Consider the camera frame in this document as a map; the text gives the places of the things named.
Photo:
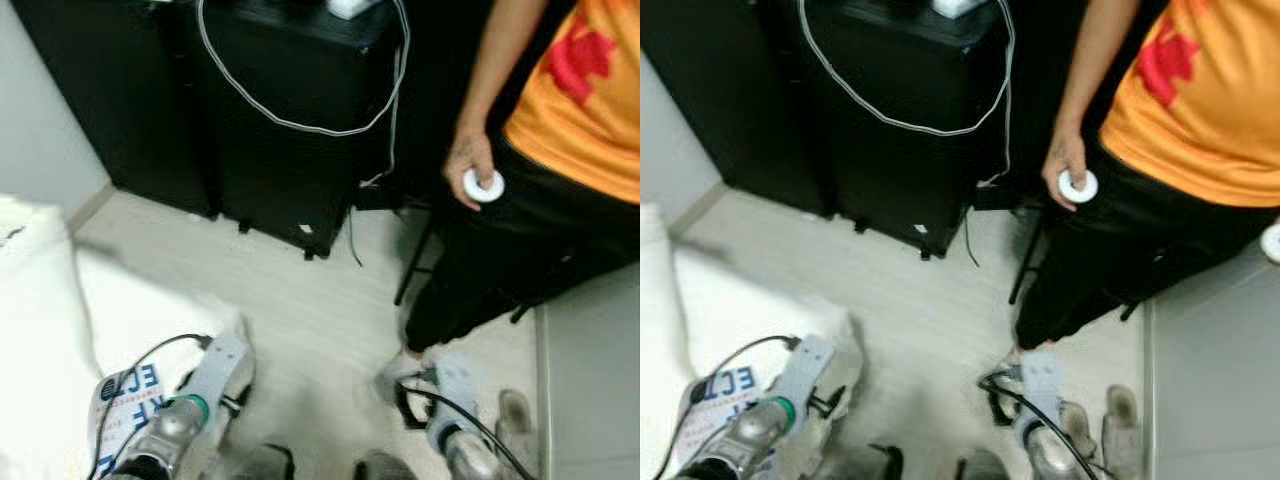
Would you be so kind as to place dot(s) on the white book blue letters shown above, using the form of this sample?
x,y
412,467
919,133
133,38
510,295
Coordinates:
x,y
130,400
735,395

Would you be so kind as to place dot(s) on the white round controller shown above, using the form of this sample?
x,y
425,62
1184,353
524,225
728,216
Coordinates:
x,y
1272,242
497,190
1090,189

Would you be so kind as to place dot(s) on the person's right forearm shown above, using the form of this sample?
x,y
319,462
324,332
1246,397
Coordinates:
x,y
495,70
1095,60

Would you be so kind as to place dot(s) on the person's right hand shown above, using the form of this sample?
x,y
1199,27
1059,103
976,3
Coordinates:
x,y
1058,158
462,160

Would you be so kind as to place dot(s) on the grey robot right leg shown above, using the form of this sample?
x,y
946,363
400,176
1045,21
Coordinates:
x,y
388,468
985,468

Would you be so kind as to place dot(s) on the grey robot leg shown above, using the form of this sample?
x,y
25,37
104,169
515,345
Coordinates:
x,y
388,468
872,466
985,468
262,466

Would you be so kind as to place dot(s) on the grey robot left leg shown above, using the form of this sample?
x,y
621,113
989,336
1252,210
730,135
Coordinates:
x,y
262,466
872,466

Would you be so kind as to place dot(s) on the white padded blanket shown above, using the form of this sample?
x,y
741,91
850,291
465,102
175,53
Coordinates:
x,y
750,310
140,310

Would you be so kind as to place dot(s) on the black metal stand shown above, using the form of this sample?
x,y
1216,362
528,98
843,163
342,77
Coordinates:
x,y
416,262
1025,265

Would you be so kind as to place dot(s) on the black cabinet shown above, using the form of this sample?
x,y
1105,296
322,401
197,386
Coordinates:
x,y
290,70
900,90

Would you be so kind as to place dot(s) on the person in orange shirt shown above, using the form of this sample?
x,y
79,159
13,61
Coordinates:
x,y
580,130
1200,110

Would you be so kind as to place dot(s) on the white box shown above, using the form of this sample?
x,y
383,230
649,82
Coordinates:
x,y
352,8

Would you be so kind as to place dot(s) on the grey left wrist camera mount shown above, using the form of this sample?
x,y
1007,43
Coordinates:
x,y
220,365
810,365

